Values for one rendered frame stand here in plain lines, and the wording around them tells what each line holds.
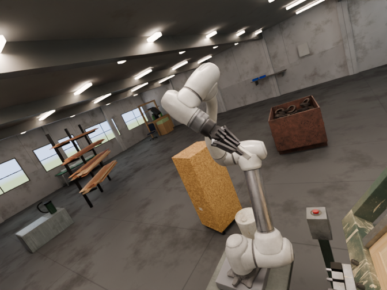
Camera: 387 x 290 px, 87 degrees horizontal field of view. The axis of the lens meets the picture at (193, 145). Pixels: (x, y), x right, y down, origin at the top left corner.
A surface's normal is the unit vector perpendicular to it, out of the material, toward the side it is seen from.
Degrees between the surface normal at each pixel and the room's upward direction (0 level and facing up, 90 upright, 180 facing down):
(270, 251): 66
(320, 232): 90
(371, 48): 90
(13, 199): 90
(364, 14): 90
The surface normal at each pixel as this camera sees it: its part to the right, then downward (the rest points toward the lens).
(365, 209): -0.43, 0.41
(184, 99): 0.07, -0.18
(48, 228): 0.77, -0.14
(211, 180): 0.60, -0.03
